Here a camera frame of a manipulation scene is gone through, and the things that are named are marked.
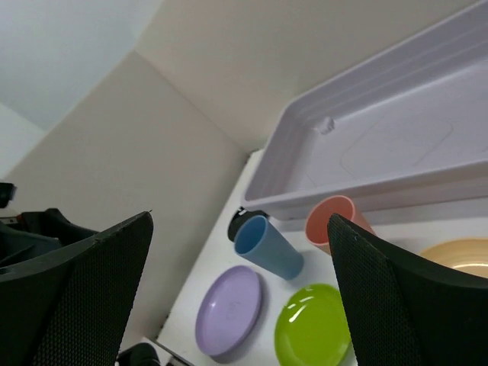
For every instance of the beige bear plate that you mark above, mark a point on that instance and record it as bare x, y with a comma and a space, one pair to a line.
467, 255

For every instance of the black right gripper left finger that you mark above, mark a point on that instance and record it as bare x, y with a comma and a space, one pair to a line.
71, 306

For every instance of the purple plastic plate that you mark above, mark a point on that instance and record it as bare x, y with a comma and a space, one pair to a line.
230, 314

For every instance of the blue plastic cup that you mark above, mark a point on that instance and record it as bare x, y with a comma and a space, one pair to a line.
259, 242

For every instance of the coral plastic cup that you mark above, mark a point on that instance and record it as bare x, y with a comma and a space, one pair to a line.
316, 226

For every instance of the black plastic plate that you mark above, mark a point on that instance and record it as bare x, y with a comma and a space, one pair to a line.
239, 218

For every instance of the lavender plastic bin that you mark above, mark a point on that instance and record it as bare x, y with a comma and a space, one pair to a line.
406, 127

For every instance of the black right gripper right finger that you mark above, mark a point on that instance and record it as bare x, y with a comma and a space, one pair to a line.
403, 309

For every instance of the green plastic plate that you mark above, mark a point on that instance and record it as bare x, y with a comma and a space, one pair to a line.
312, 328

